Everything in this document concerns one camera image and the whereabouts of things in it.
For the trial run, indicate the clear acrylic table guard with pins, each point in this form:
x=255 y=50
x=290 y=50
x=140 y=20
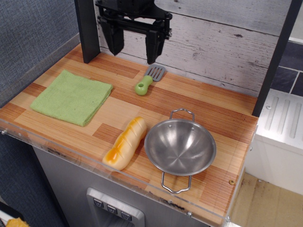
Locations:
x=71 y=172

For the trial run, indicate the right dark vertical post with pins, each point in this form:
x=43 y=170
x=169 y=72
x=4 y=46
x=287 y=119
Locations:
x=277 y=55

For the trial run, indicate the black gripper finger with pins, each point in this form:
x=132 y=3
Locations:
x=156 y=34
x=114 y=37

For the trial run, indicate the green-handled grey toy spatula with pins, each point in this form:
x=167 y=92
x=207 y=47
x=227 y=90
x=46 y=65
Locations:
x=154 y=73

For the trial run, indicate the left dark vertical post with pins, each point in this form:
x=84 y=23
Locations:
x=88 y=31

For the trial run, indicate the white grooved side unit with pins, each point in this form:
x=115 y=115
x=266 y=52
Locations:
x=276 y=151

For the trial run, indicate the yellow object at corner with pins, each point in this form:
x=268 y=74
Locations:
x=16 y=222

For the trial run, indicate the green folded cloth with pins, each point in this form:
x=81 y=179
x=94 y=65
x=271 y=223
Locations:
x=72 y=98

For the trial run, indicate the steel two-handled frying pan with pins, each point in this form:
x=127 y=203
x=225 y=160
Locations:
x=180 y=147

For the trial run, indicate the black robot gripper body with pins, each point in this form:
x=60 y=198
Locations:
x=140 y=16

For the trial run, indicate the toy bread loaf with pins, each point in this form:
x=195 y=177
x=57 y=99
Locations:
x=123 y=150

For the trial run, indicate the grey cabinet button panel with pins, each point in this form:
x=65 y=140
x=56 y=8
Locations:
x=108 y=211

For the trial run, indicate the dark vertical post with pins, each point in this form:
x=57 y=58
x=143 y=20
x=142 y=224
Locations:
x=88 y=31
x=277 y=55

